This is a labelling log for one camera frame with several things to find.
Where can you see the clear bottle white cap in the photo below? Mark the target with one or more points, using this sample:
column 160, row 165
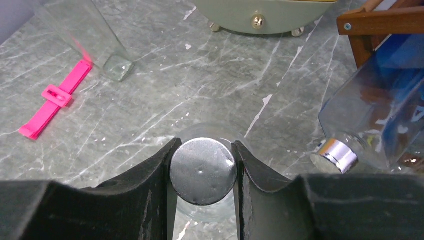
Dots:
column 203, row 172

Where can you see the brown wooden wine rack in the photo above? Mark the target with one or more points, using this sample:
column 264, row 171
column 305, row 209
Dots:
column 367, row 27

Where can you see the blue square bottle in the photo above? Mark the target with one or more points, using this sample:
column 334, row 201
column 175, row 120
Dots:
column 371, row 121

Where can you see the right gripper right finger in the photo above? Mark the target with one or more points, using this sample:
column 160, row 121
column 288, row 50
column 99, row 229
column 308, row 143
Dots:
column 270, row 206

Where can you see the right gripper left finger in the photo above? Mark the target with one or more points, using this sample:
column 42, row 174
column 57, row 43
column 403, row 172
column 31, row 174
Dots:
column 139, row 204

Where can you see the pink plastic tool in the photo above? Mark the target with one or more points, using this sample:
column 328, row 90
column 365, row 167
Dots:
column 57, row 97

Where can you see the cream orange cylindrical container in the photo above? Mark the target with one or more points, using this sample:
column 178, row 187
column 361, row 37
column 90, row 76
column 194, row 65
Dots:
column 262, row 17

